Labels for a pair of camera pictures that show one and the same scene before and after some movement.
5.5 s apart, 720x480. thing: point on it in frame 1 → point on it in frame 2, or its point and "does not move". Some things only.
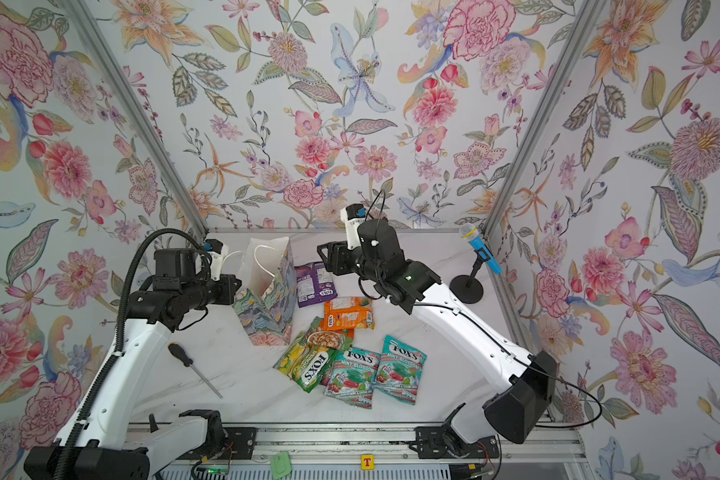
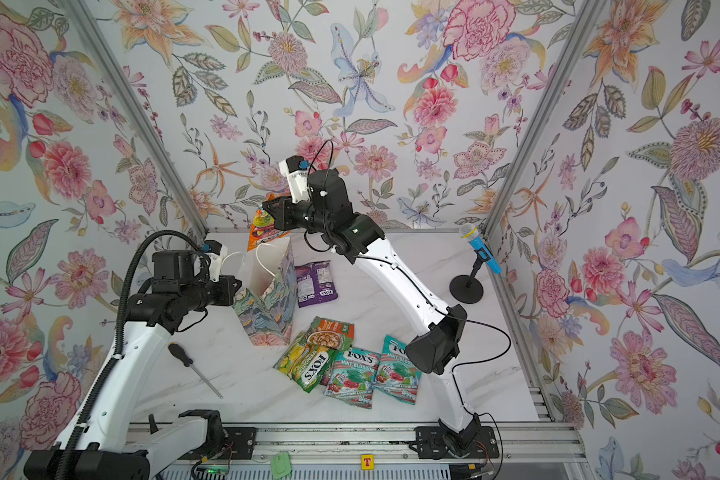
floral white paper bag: x=267 y=297 does not move
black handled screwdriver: x=177 y=351 does not move
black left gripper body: x=206 y=292 does not move
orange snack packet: x=348 y=313 → x=263 y=228
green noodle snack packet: x=329 y=339 does not move
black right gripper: x=339 y=258 → x=284 y=220
